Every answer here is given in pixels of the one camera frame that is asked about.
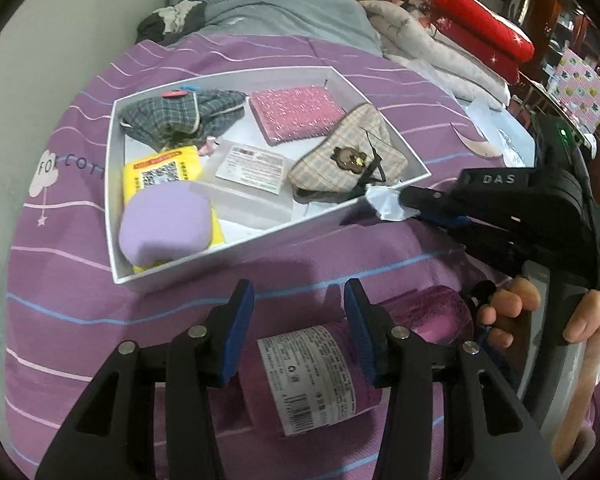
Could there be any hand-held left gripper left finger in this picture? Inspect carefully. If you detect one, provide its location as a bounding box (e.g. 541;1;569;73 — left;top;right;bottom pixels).
47;279;256;480

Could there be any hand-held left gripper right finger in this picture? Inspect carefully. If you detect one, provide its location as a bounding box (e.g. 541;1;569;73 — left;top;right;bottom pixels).
344;278;563;480

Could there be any clear packet white label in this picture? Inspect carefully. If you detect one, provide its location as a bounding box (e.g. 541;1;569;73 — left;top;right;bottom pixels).
214;144;288;196

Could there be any white floral quilt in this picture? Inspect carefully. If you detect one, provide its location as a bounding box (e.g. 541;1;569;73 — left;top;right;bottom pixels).
360;0;512;108

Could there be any beige plaid pouch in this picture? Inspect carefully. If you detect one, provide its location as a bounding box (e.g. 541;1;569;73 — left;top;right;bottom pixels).
287;102;408;205

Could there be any lavender sponge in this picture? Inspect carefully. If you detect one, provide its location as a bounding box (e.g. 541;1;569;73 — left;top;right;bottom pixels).
118;184;216;267

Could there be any pastel patterned box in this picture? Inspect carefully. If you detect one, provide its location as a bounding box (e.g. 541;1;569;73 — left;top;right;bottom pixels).
547;47;600;128

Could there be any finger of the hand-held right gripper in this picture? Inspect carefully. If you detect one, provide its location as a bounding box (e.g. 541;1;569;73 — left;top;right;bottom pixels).
399;186;463;211
415;211;476;231

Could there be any person's right hand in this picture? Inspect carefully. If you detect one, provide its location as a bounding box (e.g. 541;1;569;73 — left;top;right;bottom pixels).
476;277;600;350

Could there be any grey blanket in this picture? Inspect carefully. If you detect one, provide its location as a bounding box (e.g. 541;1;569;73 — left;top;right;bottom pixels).
185;0;381;58

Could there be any purple striped blanket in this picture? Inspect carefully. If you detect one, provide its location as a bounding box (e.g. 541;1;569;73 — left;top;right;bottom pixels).
5;34;600;480

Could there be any grey plaid cloth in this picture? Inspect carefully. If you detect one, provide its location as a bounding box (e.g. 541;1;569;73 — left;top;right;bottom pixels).
119;89;246;151

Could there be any pink bubble wrap pad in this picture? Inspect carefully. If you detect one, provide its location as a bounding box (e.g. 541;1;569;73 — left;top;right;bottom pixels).
249;85;347;147

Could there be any white shallow cardboard box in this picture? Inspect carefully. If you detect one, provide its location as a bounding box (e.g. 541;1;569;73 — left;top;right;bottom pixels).
105;65;432;297

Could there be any red folded blanket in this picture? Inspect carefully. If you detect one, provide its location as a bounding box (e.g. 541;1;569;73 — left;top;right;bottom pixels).
430;0;536;86

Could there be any dark wooden cabinet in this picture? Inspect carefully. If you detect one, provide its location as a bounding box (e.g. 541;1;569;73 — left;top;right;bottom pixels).
510;0;596;56

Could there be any silver white packet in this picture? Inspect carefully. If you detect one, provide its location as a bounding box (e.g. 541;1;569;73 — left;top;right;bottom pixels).
365;186;421;222

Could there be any dark cloth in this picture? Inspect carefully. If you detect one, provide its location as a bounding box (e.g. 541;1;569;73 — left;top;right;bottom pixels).
135;0;208;45

